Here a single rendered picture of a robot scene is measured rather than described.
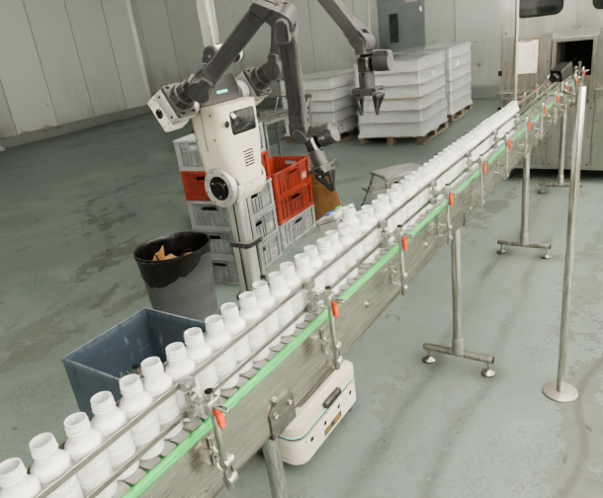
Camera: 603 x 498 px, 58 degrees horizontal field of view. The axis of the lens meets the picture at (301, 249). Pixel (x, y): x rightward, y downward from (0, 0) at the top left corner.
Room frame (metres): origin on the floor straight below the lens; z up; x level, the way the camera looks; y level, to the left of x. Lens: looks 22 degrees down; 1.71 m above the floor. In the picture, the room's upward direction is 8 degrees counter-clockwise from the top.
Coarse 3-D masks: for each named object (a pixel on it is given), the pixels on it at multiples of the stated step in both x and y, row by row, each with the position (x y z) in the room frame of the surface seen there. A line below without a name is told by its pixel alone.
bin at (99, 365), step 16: (128, 320) 1.51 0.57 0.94; (144, 320) 1.55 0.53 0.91; (160, 320) 1.53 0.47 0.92; (176, 320) 1.48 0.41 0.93; (192, 320) 1.44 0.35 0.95; (112, 336) 1.45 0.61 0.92; (128, 336) 1.49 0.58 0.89; (144, 336) 1.54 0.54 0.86; (160, 336) 1.54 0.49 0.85; (176, 336) 1.49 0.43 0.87; (80, 352) 1.36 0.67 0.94; (96, 352) 1.40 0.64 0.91; (112, 352) 1.44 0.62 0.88; (128, 352) 1.48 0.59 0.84; (144, 352) 1.53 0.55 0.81; (160, 352) 1.55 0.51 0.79; (80, 368) 1.26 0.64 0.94; (96, 368) 1.39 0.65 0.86; (112, 368) 1.43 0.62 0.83; (128, 368) 1.47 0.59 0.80; (80, 384) 1.29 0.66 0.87; (96, 384) 1.24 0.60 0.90; (112, 384) 1.20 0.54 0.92; (80, 400) 1.30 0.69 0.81
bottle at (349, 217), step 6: (342, 210) 1.55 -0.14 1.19; (348, 210) 1.53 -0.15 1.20; (354, 210) 1.54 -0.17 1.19; (348, 216) 1.53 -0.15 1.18; (354, 216) 1.54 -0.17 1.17; (342, 222) 1.54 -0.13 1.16; (348, 222) 1.53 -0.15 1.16; (354, 222) 1.52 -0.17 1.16; (354, 228) 1.52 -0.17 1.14; (360, 228) 1.54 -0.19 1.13; (354, 234) 1.52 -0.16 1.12; (360, 234) 1.53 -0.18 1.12; (360, 246) 1.52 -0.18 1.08; (360, 252) 1.52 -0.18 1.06; (360, 258) 1.52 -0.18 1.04
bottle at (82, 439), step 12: (72, 420) 0.75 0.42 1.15; (84, 420) 0.74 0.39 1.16; (72, 432) 0.72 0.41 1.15; (84, 432) 0.73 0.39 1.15; (96, 432) 0.75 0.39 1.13; (72, 444) 0.72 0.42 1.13; (84, 444) 0.72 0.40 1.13; (96, 444) 0.73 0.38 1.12; (72, 456) 0.71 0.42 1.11; (84, 456) 0.71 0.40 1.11; (96, 456) 0.72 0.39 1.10; (108, 456) 0.75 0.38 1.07; (84, 468) 0.71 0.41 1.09; (96, 468) 0.72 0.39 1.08; (108, 468) 0.74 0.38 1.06; (84, 480) 0.71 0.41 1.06; (96, 480) 0.72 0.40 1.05; (84, 492) 0.71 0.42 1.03; (108, 492) 0.72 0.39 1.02
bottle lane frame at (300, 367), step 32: (544, 128) 3.74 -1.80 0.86; (512, 160) 2.99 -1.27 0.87; (384, 256) 1.61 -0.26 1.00; (416, 256) 1.81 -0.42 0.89; (352, 288) 1.42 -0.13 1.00; (384, 288) 1.58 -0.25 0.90; (320, 320) 1.26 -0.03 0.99; (352, 320) 1.39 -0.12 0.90; (288, 352) 1.13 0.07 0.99; (320, 352) 1.25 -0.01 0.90; (256, 384) 1.02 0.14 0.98; (288, 384) 1.12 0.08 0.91; (224, 416) 0.93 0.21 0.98; (256, 416) 1.01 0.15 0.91; (192, 448) 0.85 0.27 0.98; (256, 448) 0.99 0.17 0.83; (160, 480) 0.78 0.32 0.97; (192, 480) 0.84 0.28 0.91
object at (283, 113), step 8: (280, 96) 6.98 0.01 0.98; (264, 112) 6.60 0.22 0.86; (272, 112) 6.66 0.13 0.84; (280, 112) 6.64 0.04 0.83; (264, 120) 6.12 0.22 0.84; (272, 120) 6.08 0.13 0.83; (280, 120) 6.11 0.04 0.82; (264, 128) 5.88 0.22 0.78; (264, 136) 5.89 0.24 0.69; (280, 144) 6.92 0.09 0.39; (280, 152) 6.92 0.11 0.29; (288, 160) 6.65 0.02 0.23; (312, 168) 6.64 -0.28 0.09
